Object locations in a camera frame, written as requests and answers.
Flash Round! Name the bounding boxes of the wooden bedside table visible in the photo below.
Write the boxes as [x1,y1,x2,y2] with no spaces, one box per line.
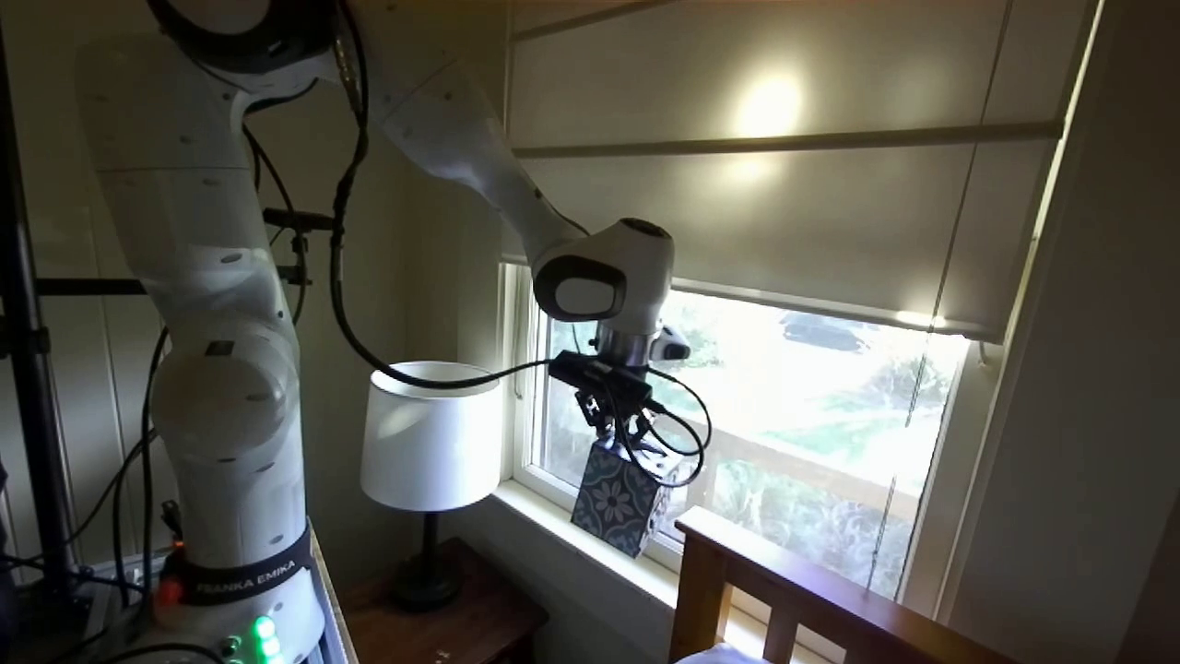
[347,539,545,664]

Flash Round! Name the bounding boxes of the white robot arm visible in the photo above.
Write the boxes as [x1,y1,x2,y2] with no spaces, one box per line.
[77,0,669,664]

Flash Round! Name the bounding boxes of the white lamp shade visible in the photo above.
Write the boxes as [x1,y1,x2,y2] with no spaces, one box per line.
[360,360,506,514]

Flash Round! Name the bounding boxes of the black metal stand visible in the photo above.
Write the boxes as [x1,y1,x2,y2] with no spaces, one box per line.
[0,34,344,621]

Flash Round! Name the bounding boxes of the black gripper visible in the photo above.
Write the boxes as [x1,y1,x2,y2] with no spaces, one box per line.
[548,352,650,424]

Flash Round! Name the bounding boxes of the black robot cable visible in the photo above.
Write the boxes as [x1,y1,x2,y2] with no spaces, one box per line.
[237,0,715,489]

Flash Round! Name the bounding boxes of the black lamp base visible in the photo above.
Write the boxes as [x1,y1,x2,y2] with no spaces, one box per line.
[394,514,461,611]

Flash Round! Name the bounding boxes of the beige roller blind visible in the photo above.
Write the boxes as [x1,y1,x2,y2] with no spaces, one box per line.
[507,0,1095,339]

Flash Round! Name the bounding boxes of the white window frame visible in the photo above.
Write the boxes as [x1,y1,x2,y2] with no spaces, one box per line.
[489,253,1005,621]

